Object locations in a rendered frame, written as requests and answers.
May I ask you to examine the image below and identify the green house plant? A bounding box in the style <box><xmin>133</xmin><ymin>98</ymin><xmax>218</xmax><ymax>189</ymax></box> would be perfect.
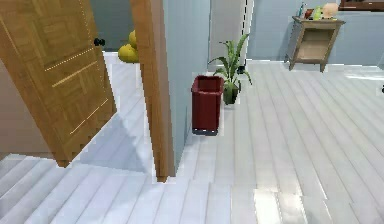
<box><xmin>208</xmin><ymin>33</ymin><xmax>253</xmax><ymax>106</ymax></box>

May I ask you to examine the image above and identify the brown wooden side table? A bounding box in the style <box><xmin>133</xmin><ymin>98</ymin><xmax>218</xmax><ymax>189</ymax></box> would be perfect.
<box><xmin>285</xmin><ymin>15</ymin><xmax>346</xmax><ymax>73</ymax></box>

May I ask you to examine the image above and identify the brown wooden room door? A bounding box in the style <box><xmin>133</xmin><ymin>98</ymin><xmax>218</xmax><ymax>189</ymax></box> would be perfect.
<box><xmin>0</xmin><ymin>0</ymin><xmax>118</xmax><ymax>168</ymax></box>

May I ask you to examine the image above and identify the dark framed picture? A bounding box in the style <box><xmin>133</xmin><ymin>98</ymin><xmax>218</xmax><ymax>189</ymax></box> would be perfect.
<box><xmin>338</xmin><ymin>0</ymin><xmax>384</xmax><ymax>13</ymax></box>

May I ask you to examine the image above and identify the dark red bin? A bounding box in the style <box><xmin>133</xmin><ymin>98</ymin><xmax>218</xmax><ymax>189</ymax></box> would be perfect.
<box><xmin>191</xmin><ymin>75</ymin><xmax>225</xmax><ymax>137</ymax></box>

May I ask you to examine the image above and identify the yellow round cushion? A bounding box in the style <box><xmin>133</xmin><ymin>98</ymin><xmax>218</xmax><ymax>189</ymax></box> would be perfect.
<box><xmin>117</xmin><ymin>29</ymin><xmax>140</xmax><ymax>64</ymax></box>

